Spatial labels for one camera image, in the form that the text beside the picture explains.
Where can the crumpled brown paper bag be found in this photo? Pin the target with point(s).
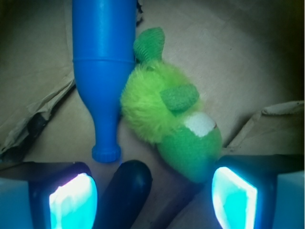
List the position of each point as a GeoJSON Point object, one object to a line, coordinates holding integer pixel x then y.
{"type": "Point", "coordinates": [245, 56]}

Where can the dark green toy cucumber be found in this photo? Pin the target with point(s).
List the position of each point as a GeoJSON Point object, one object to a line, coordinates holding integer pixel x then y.
{"type": "Point", "coordinates": [125, 196]}

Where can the blue plastic toy bottle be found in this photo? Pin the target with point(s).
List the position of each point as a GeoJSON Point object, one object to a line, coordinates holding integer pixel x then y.
{"type": "Point", "coordinates": [103, 33]}

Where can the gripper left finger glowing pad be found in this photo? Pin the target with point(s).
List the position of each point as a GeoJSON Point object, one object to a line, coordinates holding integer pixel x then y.
{"type": "Point", "coordinates": [34, 195]}

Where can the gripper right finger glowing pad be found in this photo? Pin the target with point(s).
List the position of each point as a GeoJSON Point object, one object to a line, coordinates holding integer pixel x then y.
{"type": "Point", "coordinates": [259, 192]}

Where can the green plush animal toy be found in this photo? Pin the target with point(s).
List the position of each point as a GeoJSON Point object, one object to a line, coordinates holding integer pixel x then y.
{"type": "Point", "coordinates": [163, 108]}

